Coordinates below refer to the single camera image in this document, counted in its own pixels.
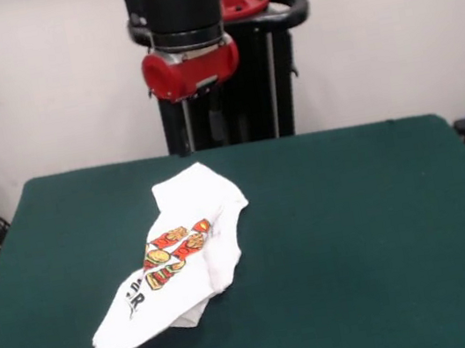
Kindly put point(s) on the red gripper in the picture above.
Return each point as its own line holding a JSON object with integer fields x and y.
{"x": 197, "y": 72}

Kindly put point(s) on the dark green table cloth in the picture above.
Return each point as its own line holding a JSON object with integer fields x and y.
{"x": 361, "y": 250}

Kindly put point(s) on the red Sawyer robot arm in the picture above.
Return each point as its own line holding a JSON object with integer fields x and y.
{"x": 182, "y": 4}

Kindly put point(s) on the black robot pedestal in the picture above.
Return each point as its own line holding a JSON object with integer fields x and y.
{"x": 258, "y": 89}

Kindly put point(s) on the white towel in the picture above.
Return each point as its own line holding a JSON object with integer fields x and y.
{"x": 174, "y": 282}

